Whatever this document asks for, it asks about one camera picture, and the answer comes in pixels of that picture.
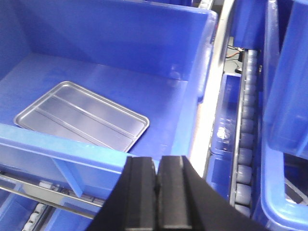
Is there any small silver tray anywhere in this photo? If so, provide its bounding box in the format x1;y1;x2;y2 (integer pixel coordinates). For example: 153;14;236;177
14;81;150;152

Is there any blue box lower centre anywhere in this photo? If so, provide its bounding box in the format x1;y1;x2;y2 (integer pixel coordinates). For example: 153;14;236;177
0;0;218;198

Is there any blue bin lower right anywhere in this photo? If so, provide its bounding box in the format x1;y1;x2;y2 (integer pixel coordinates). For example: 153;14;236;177
254;0;308;231

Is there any lower grey roller track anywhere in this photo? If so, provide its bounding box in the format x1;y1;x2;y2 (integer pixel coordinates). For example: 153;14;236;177
229;50;258;218

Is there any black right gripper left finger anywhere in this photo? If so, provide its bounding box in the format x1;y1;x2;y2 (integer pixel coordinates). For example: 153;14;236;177
88;157;156;231

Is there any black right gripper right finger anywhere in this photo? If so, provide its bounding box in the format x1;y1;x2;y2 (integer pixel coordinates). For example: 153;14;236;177
157;156;265;231

